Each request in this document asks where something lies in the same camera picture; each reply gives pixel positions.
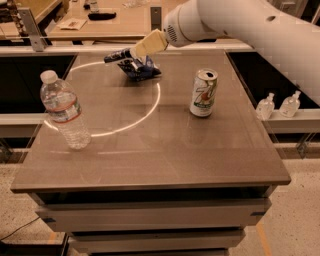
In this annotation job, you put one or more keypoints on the cabinet drawer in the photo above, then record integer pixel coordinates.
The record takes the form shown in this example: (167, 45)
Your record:
(158, 242)
(154, 215)

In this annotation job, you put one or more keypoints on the lower cabinet drawer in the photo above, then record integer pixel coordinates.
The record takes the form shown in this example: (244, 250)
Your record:
(158, 242)

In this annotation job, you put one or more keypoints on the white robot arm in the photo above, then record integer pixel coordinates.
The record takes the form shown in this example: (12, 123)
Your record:
(291, 45)

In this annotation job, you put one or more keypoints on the metal bracket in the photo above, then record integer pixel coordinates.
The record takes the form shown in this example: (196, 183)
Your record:
(156, 17)
(30, 28)

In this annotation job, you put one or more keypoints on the clear sanitizer bottle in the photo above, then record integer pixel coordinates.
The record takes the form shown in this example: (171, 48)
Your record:
(265, 107)
(290, 105)

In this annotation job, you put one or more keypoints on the blue chip bag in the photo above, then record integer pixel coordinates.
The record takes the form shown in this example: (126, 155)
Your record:
(136, 68)

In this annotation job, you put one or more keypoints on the green white soda can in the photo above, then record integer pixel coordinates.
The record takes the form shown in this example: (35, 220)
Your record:
(203, 94)

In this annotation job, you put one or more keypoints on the black object on desk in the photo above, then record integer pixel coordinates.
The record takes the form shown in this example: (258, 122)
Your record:
(101, 16)

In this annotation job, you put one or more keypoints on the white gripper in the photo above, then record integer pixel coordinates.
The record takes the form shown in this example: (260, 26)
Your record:
(174, 27)

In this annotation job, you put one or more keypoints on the clear plastic water bottle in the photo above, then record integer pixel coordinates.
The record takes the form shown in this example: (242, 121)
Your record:
(64, 109)

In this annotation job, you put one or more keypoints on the upper cabinet drawer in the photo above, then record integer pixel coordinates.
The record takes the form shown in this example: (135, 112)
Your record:
(154, 215)

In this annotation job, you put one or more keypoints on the left metal bracket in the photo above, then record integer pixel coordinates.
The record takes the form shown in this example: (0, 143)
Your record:
(30, 28)

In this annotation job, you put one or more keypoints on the clear sanitizer bottle left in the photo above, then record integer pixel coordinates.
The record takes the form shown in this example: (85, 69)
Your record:
(265, 107)

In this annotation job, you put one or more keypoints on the middle metal bracket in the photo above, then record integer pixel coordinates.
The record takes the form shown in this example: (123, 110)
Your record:
(156, 17)

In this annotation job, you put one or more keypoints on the clear sanitizer bottle right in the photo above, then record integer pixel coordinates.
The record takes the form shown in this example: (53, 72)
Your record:
(290, 105)

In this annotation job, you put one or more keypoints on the brown paper envelope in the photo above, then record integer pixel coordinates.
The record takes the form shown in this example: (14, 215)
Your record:
(72, 24)

